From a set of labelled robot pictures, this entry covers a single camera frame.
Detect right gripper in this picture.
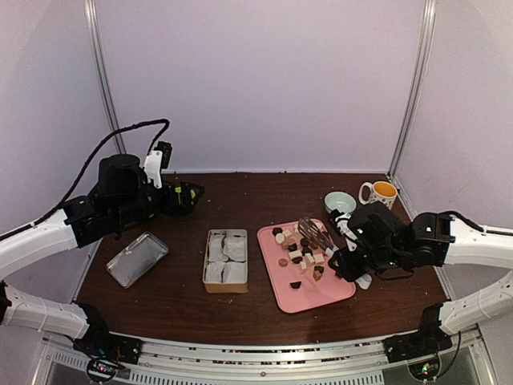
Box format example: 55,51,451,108
329,244,406,282

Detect metal tongs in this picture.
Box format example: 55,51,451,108
297,217,372,290

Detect beige bear tin lid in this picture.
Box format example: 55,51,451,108
106,232,169,289

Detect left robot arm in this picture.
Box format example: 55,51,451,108
1,150,204,356

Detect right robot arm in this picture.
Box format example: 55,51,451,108
327,202,512,355

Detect white square chocolate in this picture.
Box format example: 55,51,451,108
289,249,302,260

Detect pink tray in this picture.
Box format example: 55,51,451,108
257,221,356,314

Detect light blue bowl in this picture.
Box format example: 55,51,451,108
324,191,357,213

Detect beige tin box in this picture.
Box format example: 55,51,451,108
202,229,248,294

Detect white mug yellow inside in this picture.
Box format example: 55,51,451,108
358,181,398,209

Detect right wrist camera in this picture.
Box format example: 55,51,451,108
329,209,358,252

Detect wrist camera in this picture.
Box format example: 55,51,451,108
143,141,172,188
329,209,358,252

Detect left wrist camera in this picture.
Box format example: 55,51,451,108
143,141,172,188

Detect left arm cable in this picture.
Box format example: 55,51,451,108
23,118,171,229

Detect front aluminium rail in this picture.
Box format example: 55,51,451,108
29,327,499,384

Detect left aluminium frame post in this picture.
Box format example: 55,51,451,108
83,0,121,132

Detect aluminium frame post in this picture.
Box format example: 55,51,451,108
387,0,437,180
83,0,121,132

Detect right aluminium frame post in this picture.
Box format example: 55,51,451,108
387,0,437,180

